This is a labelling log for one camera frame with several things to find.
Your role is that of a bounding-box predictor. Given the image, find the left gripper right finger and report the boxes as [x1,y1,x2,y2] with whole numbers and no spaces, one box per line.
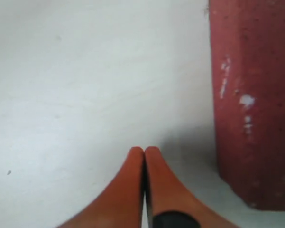
[145,147,237,228]

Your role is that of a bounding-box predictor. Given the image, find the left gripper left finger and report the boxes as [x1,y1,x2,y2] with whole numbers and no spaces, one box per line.
[59,147,145,228]

